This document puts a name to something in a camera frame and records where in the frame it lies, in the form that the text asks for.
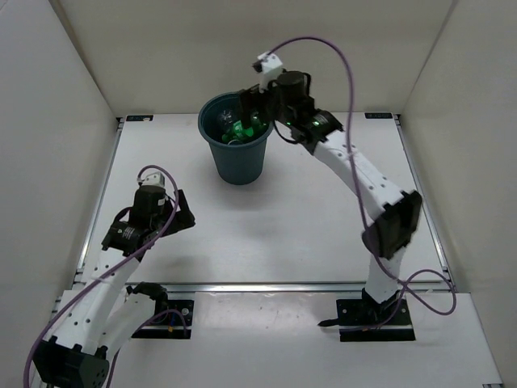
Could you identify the black label sticker right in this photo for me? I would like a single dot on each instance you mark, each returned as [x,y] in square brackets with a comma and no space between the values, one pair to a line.
[378,115]

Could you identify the clear Pepsi bottle black cap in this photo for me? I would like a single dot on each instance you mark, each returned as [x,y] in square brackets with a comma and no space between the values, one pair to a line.
[226,118]

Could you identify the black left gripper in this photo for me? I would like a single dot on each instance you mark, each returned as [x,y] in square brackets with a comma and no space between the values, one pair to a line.
[186,218]

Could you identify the black label sticker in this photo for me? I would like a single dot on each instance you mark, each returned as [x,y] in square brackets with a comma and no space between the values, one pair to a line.
[139,118]
[378,115]

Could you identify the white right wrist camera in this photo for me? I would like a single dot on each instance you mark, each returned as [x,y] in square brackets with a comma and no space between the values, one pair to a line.
[269,67]

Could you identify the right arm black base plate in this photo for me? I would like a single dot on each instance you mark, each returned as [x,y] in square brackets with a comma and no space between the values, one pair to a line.
[356,325]

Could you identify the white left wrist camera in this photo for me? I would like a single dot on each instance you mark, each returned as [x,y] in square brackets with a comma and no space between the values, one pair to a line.
[155,179]

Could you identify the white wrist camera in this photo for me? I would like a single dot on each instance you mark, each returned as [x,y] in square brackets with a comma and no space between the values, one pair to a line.
[155,179]
[269,67]

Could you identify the green plastic soda bottle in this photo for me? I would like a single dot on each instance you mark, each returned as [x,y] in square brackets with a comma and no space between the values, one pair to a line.
[236,136]

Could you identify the black label sticker left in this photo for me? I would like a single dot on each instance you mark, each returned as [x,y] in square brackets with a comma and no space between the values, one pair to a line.
[139,118]

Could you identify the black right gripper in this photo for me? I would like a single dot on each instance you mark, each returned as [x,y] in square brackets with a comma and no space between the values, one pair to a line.
[251,98]

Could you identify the dark teal plastic bin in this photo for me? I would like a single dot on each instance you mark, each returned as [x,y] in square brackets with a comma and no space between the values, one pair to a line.
[235,164]

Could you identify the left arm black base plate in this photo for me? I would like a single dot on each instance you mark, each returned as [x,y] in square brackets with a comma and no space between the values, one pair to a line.
[175,325]

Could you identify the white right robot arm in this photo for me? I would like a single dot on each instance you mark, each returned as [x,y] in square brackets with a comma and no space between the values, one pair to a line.
[390,215]

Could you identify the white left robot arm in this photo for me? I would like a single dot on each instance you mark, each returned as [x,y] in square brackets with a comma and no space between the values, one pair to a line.
[80,347]

